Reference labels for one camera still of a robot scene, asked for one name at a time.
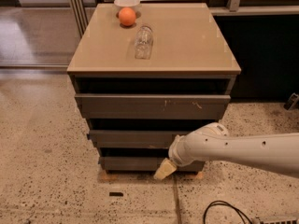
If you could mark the clear glass jar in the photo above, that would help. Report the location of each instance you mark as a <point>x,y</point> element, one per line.
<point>143,42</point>

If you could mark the white bowl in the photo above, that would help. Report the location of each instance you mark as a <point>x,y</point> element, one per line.
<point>133,4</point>

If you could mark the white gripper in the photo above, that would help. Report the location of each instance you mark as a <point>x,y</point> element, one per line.
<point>175,153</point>

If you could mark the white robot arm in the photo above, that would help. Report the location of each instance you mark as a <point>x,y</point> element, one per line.
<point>276,153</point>

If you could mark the small black floor marker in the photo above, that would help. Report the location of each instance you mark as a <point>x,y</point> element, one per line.
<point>116,194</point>

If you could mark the dark device on floor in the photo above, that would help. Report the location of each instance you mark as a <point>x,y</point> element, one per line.
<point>292,102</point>

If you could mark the grey drawer cabinet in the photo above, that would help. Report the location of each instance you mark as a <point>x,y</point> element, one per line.
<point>189,56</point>

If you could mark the orange ball fruit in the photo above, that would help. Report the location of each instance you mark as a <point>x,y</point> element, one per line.
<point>127,16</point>

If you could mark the grey power strip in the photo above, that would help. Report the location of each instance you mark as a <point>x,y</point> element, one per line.
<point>276,220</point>

